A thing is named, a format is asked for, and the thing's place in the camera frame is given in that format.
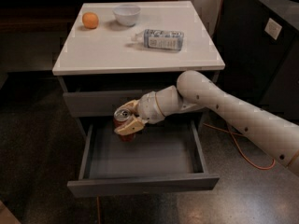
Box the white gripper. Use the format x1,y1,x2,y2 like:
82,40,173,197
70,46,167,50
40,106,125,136
114,91,164,135

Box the red coke can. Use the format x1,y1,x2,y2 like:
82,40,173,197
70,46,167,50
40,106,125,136
113,108,135,142

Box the grey drawer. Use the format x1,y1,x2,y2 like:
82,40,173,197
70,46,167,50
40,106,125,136
67,117,219,198
62,77,217,119

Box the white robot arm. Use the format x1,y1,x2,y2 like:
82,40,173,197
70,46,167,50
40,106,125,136
115,71,299,175

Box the grey top drawer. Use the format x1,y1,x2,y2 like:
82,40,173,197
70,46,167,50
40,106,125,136
62,77,217,119

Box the grey cabinet with white top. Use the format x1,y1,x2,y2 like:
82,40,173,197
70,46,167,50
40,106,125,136
53,1,225,130

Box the clear plastic water bottle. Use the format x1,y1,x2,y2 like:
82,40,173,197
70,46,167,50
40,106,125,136
131,29,184,51

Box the white bowl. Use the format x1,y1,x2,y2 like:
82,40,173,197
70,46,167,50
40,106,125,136
113,4,141,27

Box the orange fruit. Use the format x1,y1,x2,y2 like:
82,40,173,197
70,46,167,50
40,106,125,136
82,12,99,29

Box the black counter cabinet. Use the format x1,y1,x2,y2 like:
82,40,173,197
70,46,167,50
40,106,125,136
213,0,299,120

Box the brown cardboard corner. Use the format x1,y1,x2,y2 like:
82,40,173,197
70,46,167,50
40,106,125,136
0,201,21,224

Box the white wall outlet plate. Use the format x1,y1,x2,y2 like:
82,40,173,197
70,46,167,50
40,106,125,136
264,19,282,40

